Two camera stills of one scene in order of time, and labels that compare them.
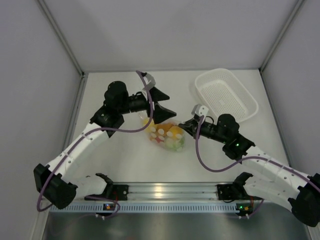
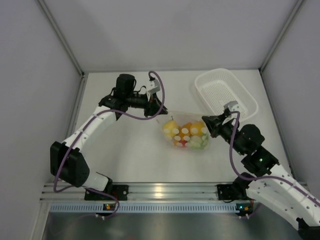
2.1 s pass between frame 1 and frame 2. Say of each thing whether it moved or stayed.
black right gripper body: moved
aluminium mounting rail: stayed
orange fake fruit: moved
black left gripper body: stayed
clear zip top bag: moved
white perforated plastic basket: stayed
